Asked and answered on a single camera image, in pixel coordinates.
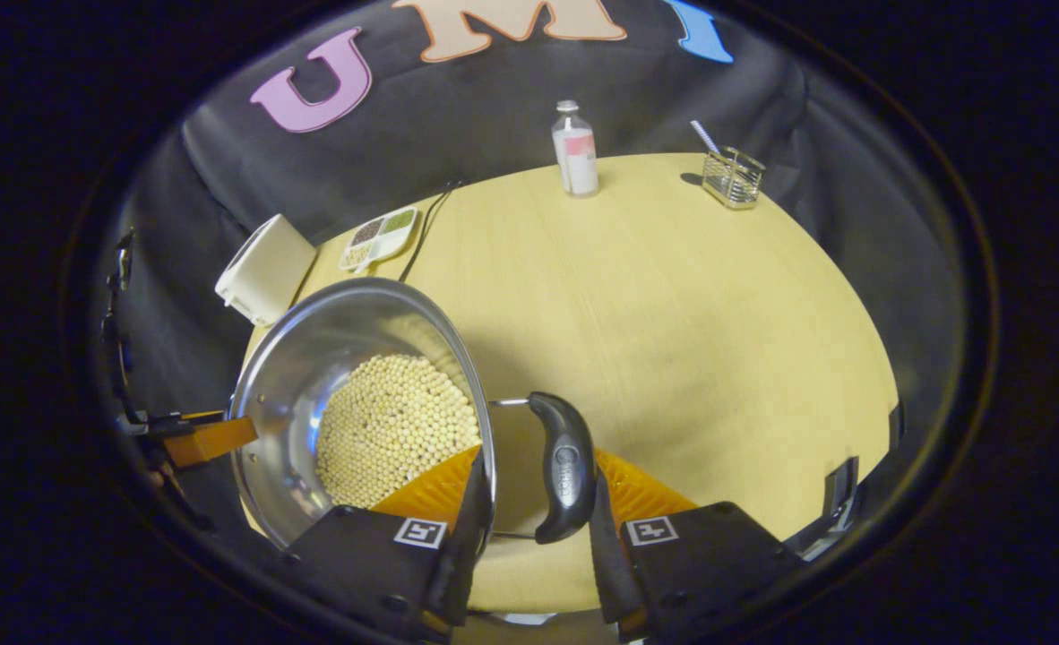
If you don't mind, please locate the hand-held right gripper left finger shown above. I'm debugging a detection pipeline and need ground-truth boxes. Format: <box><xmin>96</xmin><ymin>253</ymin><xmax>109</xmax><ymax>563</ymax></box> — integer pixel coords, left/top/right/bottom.
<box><xmin>280</xmin><ymin>446</ymin><xmax>495</xmax><ymax>641</ymax></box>

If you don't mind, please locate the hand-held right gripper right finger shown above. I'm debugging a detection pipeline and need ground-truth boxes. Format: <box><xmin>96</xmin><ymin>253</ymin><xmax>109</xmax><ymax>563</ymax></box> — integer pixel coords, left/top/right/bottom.
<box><xmin>588</xmin><ymin>448</ymin><xmax>804</xmax><ymax>641</ymax></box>

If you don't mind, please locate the steel pot with black handles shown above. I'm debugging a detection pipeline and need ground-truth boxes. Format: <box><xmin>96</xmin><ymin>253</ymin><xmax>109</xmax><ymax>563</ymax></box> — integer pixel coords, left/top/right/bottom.
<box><xmin>228</xmin><ymin>278</ymin><xmax>598</xmax><ymax>549</ymax></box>

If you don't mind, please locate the pile of soybeans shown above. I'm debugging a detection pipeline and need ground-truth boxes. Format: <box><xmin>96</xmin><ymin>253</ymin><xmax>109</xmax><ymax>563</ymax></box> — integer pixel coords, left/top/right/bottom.
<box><xmin>314</xmin><ymin>354</ymin><xmax>483</xmax><ymax>510</ymax></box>

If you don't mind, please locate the white toaster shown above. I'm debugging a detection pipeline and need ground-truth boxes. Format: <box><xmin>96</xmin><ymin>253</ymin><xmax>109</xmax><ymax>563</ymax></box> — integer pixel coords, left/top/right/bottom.
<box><xmin>214</xmin><ymin>213</ymin><xmax>317</xmax><ymax>327</ymax></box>

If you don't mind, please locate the white divided bean dish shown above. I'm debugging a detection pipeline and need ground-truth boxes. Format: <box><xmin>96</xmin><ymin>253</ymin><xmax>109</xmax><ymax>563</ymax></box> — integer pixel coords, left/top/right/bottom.
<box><xmin>339</xmin><ymin>206</ymin><xmax>419</xmax><ymax>274</ymax></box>

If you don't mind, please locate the clear glass cup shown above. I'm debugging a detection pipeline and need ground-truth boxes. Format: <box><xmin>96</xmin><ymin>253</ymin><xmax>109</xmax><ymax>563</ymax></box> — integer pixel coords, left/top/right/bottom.
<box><xmin>702</xmin><ymin>146</ymin><xmax>767</xmax><ymax>211</ymax></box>

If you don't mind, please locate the small clear bottle pink label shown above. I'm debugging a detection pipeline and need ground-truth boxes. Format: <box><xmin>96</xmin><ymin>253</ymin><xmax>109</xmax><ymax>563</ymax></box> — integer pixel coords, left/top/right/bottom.
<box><xmin>551</xmin><ymin>99</ymin><xmax>600</xmax><ymax>198</ymax></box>

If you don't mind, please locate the black backdrop cloth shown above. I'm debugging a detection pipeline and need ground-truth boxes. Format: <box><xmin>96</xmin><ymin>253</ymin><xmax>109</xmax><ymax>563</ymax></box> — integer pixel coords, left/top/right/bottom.
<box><xmin>104</xmin><ymin>0</ymin><xmax>969</xmax><ymax>538</ymax></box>

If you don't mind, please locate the black power cable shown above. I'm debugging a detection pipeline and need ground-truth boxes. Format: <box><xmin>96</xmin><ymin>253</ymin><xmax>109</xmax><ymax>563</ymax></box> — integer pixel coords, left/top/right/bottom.
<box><xmin>398</xmin><ymin>179</ymin><xmax>463</xmax><ymax>283</ymax></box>

